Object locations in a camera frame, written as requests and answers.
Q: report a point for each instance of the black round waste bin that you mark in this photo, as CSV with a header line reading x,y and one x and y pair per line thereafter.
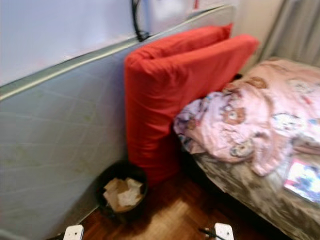
x,y
120,170

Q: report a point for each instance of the red fabric cushion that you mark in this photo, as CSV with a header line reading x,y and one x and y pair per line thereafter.
x,y
160,100

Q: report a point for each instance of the beige floral bed sheet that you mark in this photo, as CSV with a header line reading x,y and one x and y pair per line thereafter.
x,y
255,200

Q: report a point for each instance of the crumpled paper and cardboard waste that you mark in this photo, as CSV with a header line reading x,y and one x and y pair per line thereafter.
x,y
122,196

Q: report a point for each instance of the pink cartoon print duvet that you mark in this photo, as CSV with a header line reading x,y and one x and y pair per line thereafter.
x,y
255,115

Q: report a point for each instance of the grey quilted mattress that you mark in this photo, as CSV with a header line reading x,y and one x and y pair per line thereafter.
x,y
60,160

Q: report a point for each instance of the red cover book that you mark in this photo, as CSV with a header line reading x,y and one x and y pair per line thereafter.
x,y
302,181

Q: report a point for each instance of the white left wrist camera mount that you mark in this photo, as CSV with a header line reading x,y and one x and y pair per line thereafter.
x,y
73,233

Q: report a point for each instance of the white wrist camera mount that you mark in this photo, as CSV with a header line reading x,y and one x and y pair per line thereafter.
x,y
224,232
73,233

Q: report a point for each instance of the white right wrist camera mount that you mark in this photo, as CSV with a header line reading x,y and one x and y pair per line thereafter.
x,y
224,232

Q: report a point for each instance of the grey curtain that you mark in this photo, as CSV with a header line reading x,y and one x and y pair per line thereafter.
x,y
295,30

